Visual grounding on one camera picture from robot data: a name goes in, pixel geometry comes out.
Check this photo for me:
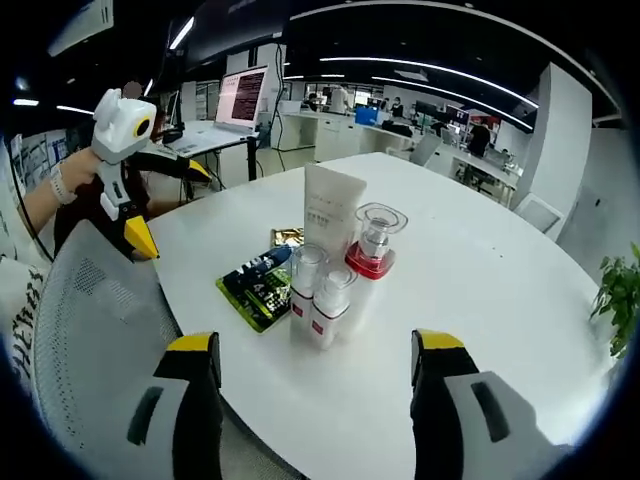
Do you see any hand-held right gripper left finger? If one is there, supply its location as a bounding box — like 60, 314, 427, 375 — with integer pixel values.
119, 330, 225, 480

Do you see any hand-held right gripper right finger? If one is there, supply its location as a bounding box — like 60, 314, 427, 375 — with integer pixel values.
409, 328, 556, 480

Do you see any white standing desk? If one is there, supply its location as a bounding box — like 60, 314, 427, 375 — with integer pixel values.
169, 119, 261, 191

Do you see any green black skincare sachet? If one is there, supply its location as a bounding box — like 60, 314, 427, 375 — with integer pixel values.
215, 244, 296, 334

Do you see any potted green plant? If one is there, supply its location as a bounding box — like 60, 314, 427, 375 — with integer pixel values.
589, 243, 640, 360

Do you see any white wrist strap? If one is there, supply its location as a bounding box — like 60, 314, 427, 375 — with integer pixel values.
48, 162, 77, 206

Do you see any gold foil skincare sachet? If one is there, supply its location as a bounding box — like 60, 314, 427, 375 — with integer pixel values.
269, 227, 305, 249

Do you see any white office desk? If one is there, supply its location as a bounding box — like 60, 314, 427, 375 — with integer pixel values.
449, 149, 519, 206

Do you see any large white skincare tube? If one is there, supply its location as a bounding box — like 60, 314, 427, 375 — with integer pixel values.
303, 163, 368, 256

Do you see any person's left hand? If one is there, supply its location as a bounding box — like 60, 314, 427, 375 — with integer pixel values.
64, 147, 104, 190

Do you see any grey mesh office chair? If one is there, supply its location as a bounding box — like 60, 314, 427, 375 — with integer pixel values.
32, 217, 301, 480

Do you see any person's printed white shirt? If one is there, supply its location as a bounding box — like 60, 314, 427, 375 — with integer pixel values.
0, 139, 56, 381

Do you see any grey backed office chair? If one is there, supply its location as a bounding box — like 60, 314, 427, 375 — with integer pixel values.
409, 134, 444, 169

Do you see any small slim white tube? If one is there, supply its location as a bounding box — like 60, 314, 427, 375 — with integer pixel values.
309, 267, 359, 351

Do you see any white red-collared skincare pump bottle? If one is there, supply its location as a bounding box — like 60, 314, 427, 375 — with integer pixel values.
344, 202, 409, 336

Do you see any small white skincare bottle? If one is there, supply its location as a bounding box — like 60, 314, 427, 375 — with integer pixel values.
289, 243, 331, 337

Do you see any laptop with lit screen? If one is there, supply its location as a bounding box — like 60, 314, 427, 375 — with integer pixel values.
214, 64, 271, 134

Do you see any white framed office chair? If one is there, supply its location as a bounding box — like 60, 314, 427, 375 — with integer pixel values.
514, 192, 564, 234

